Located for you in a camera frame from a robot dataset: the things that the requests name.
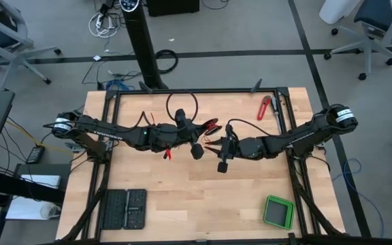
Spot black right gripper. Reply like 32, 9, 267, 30
204, 135, 268, 174

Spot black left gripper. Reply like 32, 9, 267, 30
151, 122, 209, 161

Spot thin red wire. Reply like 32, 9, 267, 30
201, 122, 219, 146

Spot black wire spool white labels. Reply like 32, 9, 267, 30
204, 117, 223, 137

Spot green square tray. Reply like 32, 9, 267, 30
263, 195, 295, 231

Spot black open bit case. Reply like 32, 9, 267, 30
101, 188, 148, 231

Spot black box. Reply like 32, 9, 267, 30
146, 0, 200, 17

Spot black power adapter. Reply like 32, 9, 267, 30
25, 145, 46, 165

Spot white flat box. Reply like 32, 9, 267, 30
5, 174, 63, 221

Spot clear plastic cup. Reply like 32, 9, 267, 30
39, 203, 62, 220

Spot grey office chair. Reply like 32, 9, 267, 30
0, 0, 63, 90
323, 0, 392, 82

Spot white bin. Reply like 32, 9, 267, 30
319, 0, 363, 25

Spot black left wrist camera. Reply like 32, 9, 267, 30
174, 108, 188, 127

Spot black right camera cable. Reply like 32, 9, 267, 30
227, 118, 275, 139

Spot black table frame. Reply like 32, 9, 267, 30
56, 86, 346, 245

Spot grey-handled screwdriver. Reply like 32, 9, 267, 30
271, 96, 280, 134

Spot black coiled floor cable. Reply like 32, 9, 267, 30
154, 49, 179, 75

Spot blue floor cable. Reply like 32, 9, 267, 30
105, 78, 131, 91
331, 158, 386, 238

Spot white power strip cables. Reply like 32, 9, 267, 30
88, 10, 120, 39

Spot yellow cable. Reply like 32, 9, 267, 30
5, 118, 76, 157

